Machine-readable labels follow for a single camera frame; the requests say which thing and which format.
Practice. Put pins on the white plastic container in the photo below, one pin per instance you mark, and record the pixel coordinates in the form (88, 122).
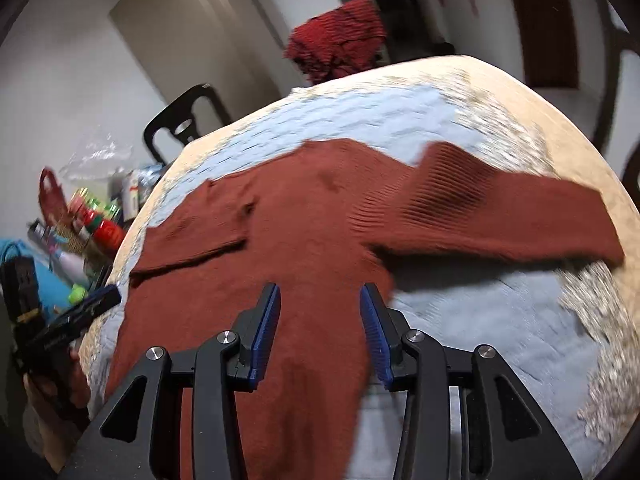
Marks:
(132, 195)

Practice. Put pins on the dark brown door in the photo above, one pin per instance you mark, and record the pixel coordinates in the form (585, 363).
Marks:
(545, 20)

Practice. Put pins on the clear plastic bag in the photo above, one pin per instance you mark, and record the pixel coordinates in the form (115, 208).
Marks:
(95, 160)

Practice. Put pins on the red ribbed cloth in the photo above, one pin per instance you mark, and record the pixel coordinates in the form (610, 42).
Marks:
(340, 35)

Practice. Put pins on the red bag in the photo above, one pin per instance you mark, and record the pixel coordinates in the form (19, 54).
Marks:
(52, 195)

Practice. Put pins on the beige door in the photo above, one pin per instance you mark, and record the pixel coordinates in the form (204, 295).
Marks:
(190, 25)

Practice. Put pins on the rust brown knit sweater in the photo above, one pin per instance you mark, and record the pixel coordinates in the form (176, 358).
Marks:
(310, 240)

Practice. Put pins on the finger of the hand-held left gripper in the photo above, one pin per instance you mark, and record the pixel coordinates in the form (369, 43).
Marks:
(95, 302)

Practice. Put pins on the person's left hand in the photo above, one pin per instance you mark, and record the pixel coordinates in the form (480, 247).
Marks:
(60, 390)

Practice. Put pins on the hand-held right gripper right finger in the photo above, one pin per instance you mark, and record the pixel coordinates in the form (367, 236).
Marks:
(375, 340)

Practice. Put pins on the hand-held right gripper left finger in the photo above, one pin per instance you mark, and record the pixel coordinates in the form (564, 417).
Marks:
(265, 330)

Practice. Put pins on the red can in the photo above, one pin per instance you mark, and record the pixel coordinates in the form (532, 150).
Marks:
(110, 235)

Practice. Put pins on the black chair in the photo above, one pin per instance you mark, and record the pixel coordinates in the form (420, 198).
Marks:
(165, 125)
(611, 60)

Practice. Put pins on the beige tablecloth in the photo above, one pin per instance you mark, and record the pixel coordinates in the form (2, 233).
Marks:
(550, 110)

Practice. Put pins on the white bottle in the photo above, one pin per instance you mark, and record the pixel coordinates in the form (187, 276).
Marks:
(75, 266)

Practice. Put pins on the light blue quilted mat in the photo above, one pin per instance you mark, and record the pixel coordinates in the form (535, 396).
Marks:
(375, 110)

